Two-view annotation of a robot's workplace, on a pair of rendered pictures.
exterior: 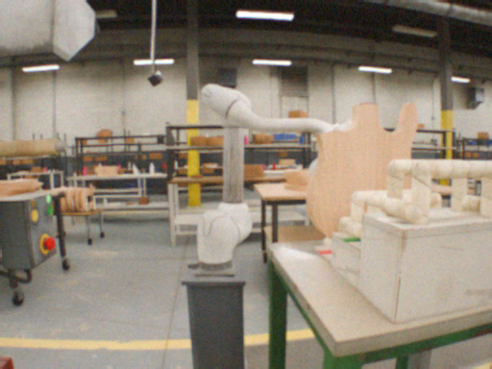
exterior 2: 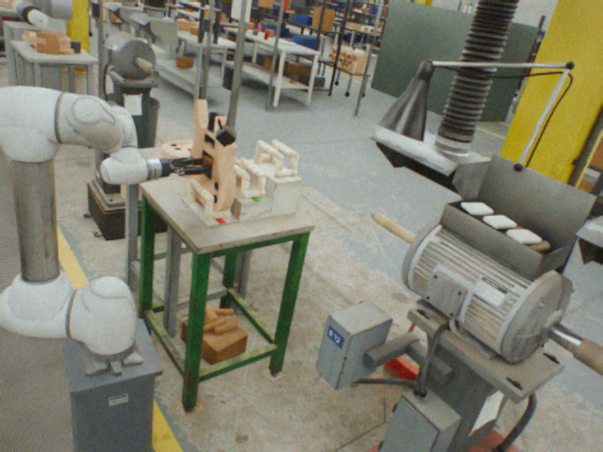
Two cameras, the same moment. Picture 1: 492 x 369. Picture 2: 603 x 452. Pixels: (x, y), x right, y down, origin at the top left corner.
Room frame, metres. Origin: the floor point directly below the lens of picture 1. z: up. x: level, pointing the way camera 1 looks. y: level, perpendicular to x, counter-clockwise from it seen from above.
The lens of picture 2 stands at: (1.57, 1.41, 1.89)
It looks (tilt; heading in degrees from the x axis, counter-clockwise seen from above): 27 degrees down; 235
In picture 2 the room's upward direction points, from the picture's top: 11 degrees clockwise
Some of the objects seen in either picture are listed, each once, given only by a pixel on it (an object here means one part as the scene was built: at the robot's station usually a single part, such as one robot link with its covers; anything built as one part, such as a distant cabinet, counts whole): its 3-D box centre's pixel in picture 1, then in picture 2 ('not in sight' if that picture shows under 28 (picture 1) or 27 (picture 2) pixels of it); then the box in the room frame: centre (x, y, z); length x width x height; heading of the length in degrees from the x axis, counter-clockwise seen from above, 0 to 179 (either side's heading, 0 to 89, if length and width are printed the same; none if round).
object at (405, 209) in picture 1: (401, 209); (286, 172); (0.52, -0.29, 1.12); 0.11 x 0.03 x 0.03; 7
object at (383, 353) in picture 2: not in sight; (391, 349); (0.70, 0.72, 1.02); 0.19 x 0.04 x 0.04; 7
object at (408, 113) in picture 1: (404, 119); (202, 112); (0.86, -0.48, 1.33); 0.07 x 0.04 x 0.10; 96
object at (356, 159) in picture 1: (365, 173); (212, 160); (0.85, -0.35, 1.17); 0.35 x 0.04 x 0.40; 96
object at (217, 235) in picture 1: (215, 234); (106, 311); (1.36, 0.14, 0.87); 0.18 x 0.16 x 0.22; 158
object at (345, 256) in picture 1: (392, 254); (240, 198); (0.69, -0.36, 0.98); 0.27 x 0.16 x 0.09; 97
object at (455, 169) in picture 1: (458, 169); (285, 149); (0.49, -0.38, 1.20); 0.20 x 0.03 x 0.03; 96
